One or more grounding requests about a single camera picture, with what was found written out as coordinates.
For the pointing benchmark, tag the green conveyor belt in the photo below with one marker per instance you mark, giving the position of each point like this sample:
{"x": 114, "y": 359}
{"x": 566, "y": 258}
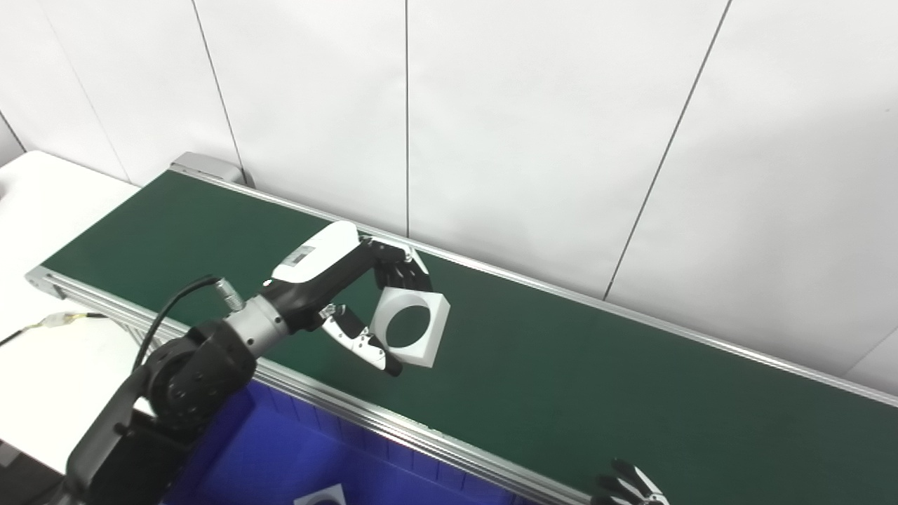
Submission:
{"x": 421, "y": 442}
{"x": 561, "y": 379}

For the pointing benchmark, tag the blue plastic bin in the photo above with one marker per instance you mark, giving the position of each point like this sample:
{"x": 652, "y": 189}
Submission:
{"x": 280, "y": 456}

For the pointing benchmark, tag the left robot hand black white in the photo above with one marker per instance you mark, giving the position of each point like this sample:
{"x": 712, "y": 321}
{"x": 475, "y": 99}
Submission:
{"x": 316, "y": 266}

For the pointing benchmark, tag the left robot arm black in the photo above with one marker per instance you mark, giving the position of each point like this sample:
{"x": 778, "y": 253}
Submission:
{"x": 196, "y": 372}

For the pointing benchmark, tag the grey conveyor end cap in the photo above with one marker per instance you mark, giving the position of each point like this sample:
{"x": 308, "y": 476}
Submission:
{"x": 207, "y": 167}

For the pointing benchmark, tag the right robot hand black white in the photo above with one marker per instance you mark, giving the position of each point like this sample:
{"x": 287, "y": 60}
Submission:
{"x": 628, "y": 491}

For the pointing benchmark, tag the white square part round hole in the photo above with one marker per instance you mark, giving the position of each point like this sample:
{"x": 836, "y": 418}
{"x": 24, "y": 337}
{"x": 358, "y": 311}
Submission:
{"x": 337, "y": 492}
{"x": 435, "y": 330}

